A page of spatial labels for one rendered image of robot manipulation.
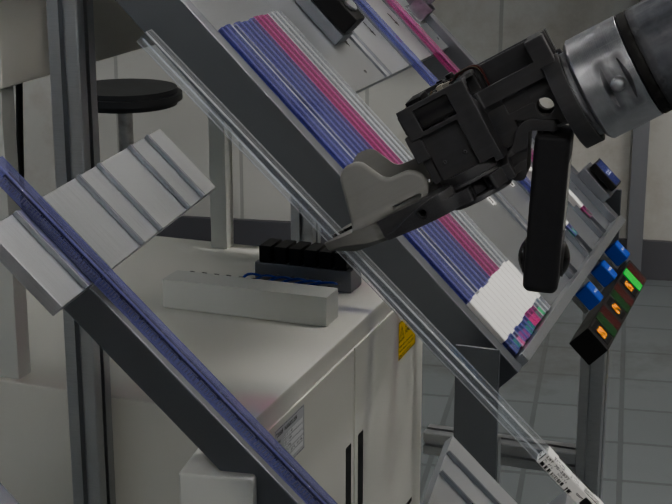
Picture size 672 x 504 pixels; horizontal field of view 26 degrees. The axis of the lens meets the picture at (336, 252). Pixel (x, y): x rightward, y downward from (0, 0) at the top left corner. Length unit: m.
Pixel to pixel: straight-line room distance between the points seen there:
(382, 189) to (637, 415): 2.47
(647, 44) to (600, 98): 0.05
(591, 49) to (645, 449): 2.35
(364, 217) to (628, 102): 0.20
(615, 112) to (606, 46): 0.04
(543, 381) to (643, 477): 0.57
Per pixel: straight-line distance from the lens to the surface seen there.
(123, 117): 4.19
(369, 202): 1.03
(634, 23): 0.99
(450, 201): 1.00
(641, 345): 3.92
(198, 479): 1.13
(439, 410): 3.43
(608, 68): 0.99
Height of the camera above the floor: 1.30
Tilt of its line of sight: 16 degrees down
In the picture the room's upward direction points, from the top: straight up
